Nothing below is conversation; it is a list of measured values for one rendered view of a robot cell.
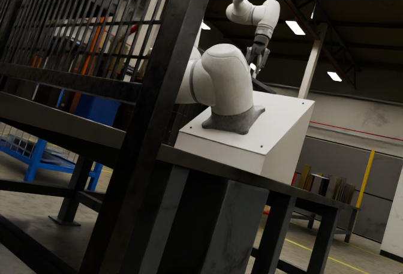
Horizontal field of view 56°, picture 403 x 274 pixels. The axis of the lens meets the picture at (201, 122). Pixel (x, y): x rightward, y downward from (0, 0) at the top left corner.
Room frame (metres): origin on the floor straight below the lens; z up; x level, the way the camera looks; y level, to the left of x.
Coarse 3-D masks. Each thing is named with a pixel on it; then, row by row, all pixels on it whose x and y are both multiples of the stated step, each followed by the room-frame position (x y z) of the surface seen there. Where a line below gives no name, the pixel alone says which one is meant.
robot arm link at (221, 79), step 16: (224, 48) 1.23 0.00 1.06; (208, 64) 1.22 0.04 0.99; (224, 64) 1.19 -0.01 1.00; (240, 64) 1.21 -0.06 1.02; (208, 80) 1.23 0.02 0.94; (224, 80) 1.21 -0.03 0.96; (240, 80) 1.22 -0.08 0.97; (208, 96) 1.27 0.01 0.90; (224, 96) 1.24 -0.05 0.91; (240, 96) 1.25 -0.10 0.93; (224, 112) 1.29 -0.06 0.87; (240, 112) 1.29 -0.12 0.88
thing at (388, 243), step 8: (400, 176) 7.12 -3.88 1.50; (400, 184) 7.09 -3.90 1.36; (400, 192) 7.07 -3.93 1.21; (400, 200) 7.05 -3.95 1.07; (392, 208) 7.11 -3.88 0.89; (400, 208) 7.03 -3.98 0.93; (392, 216) 7.09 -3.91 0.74; (400, 216) 7.01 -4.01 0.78; (392, 224) 7.06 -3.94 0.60; (400, 224) 6.99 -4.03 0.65; (384, 232) 7.13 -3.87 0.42; (392, 232) 7.05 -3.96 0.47; (400, 232) 6.97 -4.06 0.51; (384, 240) 7.10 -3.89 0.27; (392, 240) 7.02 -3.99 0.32; (400, 240) 6.95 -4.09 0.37; (384, 248) 7.08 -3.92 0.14; (392, 248) 7.00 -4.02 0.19; (400, 248) 6.93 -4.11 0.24; (384, 256) 7.08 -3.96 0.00; (392, 256) 7.01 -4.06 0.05; (400, 256) 6.92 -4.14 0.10
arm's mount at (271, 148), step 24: (264, 96) 1.48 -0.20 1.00; (192, 120) 1.43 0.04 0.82; (264, 120) 1.33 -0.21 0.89; (288, 120) 1.30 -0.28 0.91; (192, 144) 1.35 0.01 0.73; (216, 144) 1.29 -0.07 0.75; (240, 144) 1.24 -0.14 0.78; (264, 144) 1.21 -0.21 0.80; (288, 144) 1.28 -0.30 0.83; (240, 168) 1.22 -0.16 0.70; (264, 168) 1.19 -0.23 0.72; (288, 168) 1.33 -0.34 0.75
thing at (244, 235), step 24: (192, 192) 1.25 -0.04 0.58; (216, 192) 1.19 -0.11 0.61; (240, 192) 1.24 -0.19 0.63; (264, 192) 1.38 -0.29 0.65; (192, 216) 1.23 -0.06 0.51; (216, 216) 1.18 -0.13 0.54; (240, 216) 1.28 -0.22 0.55; (168, 240) 1.27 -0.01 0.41; (192, 240) 1.21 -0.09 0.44; (216, 240) 1.20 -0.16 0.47; (240, 240) 1.32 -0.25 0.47; (168, 264) 1.25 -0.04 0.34; (192, 264) 1.20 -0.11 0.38; (216, 264) 1.23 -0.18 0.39; (240, 264) 1.36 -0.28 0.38
